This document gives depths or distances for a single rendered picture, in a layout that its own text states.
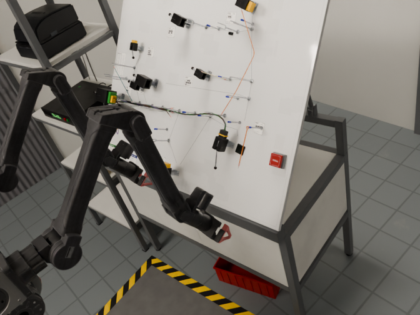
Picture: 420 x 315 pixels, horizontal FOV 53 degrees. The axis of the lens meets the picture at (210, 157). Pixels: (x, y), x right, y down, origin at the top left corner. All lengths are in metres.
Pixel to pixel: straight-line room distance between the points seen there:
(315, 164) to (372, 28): 1.49
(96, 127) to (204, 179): 0.94
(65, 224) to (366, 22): 2.68
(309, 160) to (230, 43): 0.69
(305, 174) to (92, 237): 1.88
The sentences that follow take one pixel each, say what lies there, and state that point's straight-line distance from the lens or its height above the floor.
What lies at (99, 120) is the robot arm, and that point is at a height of 1.70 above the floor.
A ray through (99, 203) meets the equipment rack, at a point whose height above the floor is 0.24.
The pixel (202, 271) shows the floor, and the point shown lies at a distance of 2.79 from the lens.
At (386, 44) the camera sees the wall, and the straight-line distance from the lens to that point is 3.32.
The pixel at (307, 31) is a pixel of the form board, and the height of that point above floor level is 1.49.
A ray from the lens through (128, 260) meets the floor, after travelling 3.06.
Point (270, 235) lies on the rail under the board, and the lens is 1.76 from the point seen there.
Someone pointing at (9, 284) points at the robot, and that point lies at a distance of 1.14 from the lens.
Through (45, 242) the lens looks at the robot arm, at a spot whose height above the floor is 1.48.
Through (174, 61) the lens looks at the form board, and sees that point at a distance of 2.07.
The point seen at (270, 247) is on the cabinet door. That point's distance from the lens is 1.92.
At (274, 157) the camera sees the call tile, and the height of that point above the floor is 1.12.
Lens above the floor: 2.18
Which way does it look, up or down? 37 degrees down
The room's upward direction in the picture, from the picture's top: 18 degrees counter-clockwise
